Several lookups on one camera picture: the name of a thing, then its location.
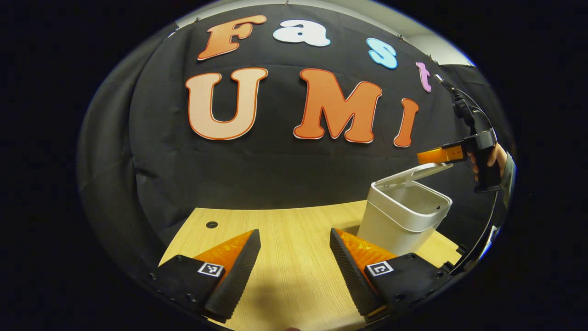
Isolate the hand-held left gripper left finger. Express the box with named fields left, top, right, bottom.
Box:
left=149, top=228, right=262, bottom=322

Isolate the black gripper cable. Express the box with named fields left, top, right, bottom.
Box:
left=452, top=86, right=502, bottom=275

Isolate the wooden desktop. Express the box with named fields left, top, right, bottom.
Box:
left=158, top=200, right=462, bottom=331

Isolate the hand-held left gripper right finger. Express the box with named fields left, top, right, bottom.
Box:
left=329, top=227, right=460, bottom=323

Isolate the white desktop garbage bin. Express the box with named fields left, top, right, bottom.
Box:
left=356, top=162, right=454, bottom=257

